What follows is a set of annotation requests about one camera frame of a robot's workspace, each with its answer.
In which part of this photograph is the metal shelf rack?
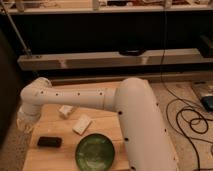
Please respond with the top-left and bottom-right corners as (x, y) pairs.
(0, 0), (213, 82)

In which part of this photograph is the white plastic bottle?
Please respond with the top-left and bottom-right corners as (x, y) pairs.
(59, 105), (73, 119)

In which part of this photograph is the black object on shelf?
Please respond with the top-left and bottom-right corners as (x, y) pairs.
(119, 49), (146, 56)

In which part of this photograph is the blue device on floor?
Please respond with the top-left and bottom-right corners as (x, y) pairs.
(201, 96), (213, 112)

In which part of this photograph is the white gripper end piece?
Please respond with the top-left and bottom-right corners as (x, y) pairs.
(17, 113), (38, 133)

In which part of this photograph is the green glass bowl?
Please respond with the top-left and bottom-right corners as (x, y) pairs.
(75, 133), (115, 171)

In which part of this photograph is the white rectangular box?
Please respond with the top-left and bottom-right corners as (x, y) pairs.
(72, 115), (92, 135)

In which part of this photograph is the black cable on floor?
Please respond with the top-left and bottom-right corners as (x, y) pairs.
(165, 96), (213, 171)

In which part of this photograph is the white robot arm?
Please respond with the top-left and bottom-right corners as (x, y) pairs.
(17, 77), (179, 171)

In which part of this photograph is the black eraser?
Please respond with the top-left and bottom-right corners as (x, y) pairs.
(37, 136), (62, 148)

